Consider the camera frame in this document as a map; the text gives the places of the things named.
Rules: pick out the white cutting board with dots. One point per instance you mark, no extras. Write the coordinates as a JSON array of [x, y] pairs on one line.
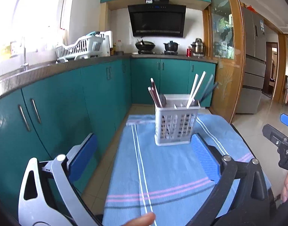
[[107, 43]]

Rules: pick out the silver refrigerator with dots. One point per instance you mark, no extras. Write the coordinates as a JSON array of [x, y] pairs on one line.
[[254, 70]]

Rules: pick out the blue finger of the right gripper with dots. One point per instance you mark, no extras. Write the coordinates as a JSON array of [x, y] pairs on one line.
[[284, 119]]

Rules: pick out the person's right hand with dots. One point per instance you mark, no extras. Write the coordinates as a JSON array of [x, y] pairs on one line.
[[284, 193]]

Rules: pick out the black clay pot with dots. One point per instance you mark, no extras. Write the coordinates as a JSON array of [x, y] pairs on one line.
[[171, 46]]

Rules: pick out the steel faucet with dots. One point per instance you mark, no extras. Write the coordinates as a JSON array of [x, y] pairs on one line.
[[25, 64]]

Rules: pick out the oil bottle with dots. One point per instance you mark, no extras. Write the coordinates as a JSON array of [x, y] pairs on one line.
[[119, 48]]

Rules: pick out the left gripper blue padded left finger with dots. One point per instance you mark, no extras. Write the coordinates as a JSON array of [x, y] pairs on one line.
[[80, 155]]

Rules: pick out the white chopstick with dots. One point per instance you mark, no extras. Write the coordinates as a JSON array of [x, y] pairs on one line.
[[190, 99], [199, 82]]

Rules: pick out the person's left hand thumb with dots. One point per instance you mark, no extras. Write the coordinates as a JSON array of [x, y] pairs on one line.
[[145, 220]]

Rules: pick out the gas stove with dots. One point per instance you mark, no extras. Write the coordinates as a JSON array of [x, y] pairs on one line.
[[150, 52]]

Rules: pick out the white plastic utensil caddy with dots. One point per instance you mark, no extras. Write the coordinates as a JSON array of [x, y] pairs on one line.
[[174, 123]]

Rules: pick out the wooden glass sliding door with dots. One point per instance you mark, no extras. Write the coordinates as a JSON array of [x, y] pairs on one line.
[[224, 37]]

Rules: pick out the white dish rack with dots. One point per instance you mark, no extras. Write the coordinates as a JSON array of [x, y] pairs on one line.
[[85, 47]]

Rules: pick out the red bottle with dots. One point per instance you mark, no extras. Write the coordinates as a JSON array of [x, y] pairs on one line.
[[189, 52]]

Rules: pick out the black range hood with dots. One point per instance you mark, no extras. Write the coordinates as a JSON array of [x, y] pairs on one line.
[[157, 19]]

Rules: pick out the dark red chopstick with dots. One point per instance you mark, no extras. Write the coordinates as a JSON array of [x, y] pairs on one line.
[[155, 89], [154, 97]]

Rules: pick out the dark grey chopstick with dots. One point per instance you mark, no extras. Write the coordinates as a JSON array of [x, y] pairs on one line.
[[206, 88], [208, 92]]

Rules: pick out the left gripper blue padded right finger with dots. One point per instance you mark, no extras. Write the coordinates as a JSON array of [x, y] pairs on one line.
[[207, 156]]

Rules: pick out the teal lower cabinets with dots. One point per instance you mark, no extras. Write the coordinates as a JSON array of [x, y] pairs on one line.
[[48, 117]]

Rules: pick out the black wok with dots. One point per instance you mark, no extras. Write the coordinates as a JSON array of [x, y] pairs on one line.
[[145, 45]]

